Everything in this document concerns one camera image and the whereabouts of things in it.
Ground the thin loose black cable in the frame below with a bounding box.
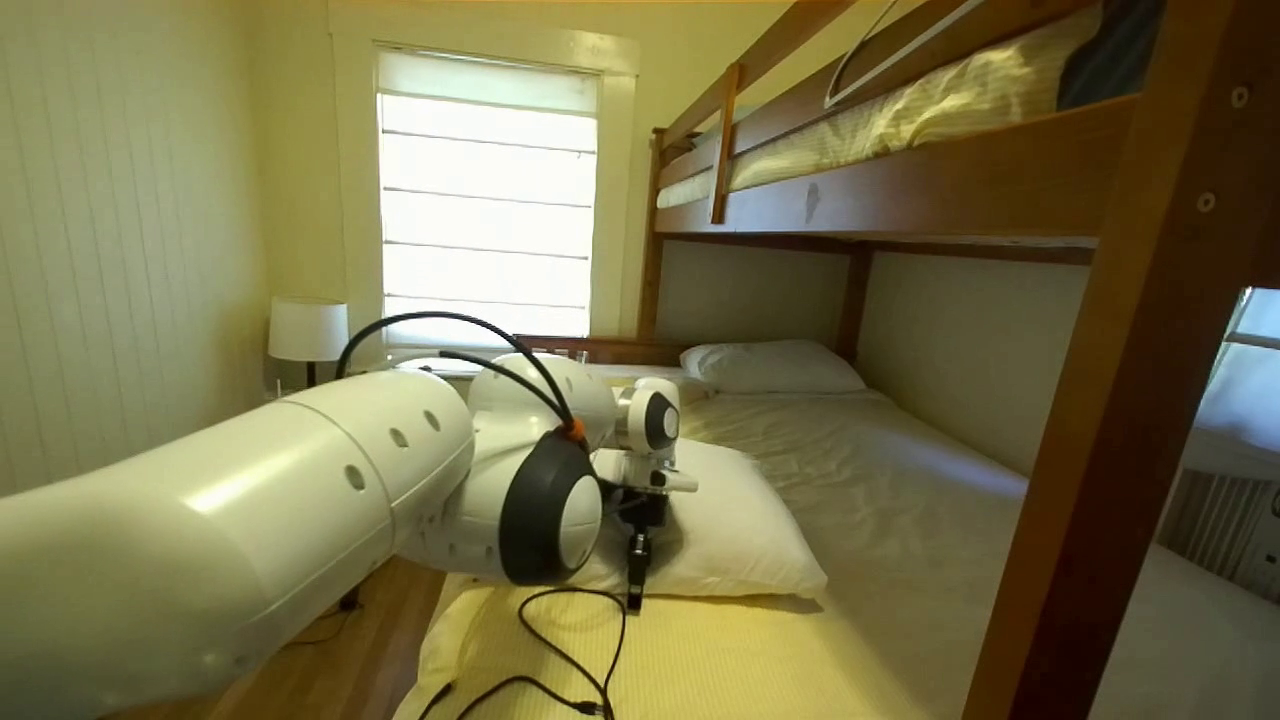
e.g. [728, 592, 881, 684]
[417, 580, 631, 720]

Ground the pale yellow bed sheet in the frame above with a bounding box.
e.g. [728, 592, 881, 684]
[391, 356, 1037, 720]

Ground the window with white blind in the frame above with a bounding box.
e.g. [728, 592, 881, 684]
[372, 49, 604, 345]

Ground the white shade table lamp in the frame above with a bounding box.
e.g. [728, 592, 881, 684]
[268, 298, 352, 393]

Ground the white wall radiator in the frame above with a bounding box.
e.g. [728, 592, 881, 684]
[1158, 466, 1280, 604]

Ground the small bare bright window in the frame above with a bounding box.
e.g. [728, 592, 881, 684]
[1220, 284, 1280, 351]

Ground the white plastic hanger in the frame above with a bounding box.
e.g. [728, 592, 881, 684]
[820, 0, 993, 112]

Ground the upper bunk mattress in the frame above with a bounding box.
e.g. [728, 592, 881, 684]
[653, 4, 1113, 218]

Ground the wooden bunk bed frame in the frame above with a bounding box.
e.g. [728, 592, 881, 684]
[511, 0, 1280, 720]

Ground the flat white pillow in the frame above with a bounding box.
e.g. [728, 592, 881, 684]
[675, 338, 874, 399]

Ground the dark blue bedding item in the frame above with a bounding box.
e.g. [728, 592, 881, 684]
[1058, 0, 1169, 112]

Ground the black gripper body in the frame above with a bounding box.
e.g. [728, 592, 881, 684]
[604, 480, 670, 541]

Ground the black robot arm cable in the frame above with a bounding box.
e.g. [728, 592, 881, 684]
[333, 309, 592, 449]

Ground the large white pillow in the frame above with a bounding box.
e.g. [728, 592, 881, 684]
[423, 431, 834, 604]

